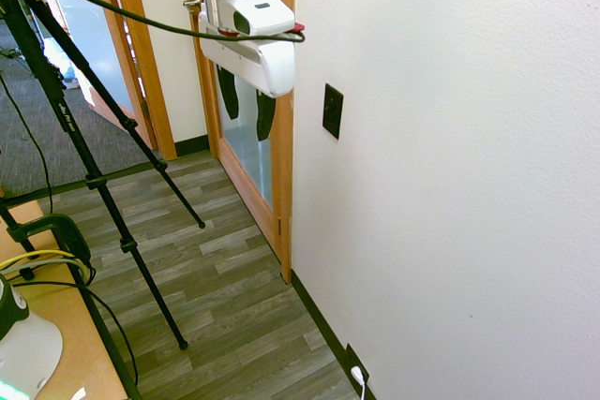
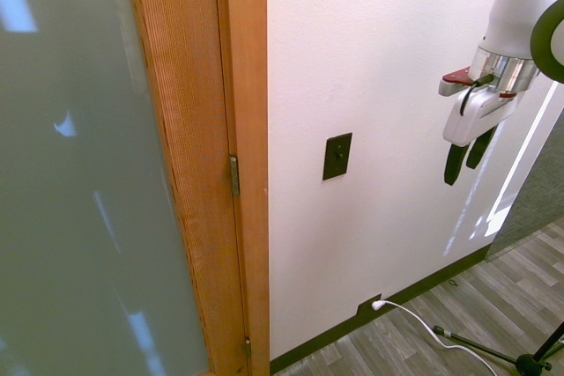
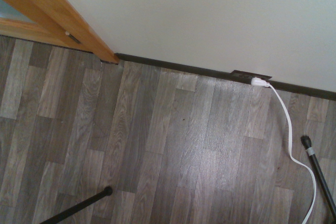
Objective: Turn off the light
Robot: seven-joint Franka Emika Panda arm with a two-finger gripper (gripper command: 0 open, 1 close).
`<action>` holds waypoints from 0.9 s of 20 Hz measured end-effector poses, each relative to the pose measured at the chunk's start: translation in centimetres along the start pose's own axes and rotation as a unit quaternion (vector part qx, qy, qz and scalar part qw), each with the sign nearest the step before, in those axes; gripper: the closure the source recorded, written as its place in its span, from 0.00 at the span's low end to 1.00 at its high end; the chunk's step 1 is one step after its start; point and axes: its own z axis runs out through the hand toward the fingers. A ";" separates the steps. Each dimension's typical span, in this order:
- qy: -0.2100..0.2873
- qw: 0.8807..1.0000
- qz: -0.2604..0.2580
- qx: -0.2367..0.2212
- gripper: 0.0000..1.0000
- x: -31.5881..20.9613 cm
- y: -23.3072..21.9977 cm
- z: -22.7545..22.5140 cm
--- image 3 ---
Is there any dark baseboard strip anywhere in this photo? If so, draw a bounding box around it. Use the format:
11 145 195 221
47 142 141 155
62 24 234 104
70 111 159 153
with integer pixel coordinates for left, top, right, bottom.
115 52 336 101

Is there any plain black tripod leg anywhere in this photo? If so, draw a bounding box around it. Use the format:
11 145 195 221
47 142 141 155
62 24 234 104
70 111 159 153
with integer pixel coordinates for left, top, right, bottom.
39 186 113 224

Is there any wooden glass-panel door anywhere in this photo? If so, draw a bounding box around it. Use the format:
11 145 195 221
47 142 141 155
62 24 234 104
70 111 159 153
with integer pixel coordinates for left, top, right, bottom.
0 0 79 49

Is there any black tripod leg with tape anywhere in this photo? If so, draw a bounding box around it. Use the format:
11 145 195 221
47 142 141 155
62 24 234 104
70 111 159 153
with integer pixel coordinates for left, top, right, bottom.
300 135 336 217

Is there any dark wall outlet plate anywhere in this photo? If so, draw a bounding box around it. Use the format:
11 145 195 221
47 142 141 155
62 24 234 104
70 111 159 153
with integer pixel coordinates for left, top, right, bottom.
230 69 272 83

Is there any white power cord with plug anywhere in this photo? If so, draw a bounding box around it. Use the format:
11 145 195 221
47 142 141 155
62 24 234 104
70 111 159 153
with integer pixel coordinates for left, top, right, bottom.
250 76 317 224

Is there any wooden door frame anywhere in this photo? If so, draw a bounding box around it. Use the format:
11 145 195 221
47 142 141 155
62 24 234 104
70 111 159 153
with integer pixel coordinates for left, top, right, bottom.
0 0 120 65

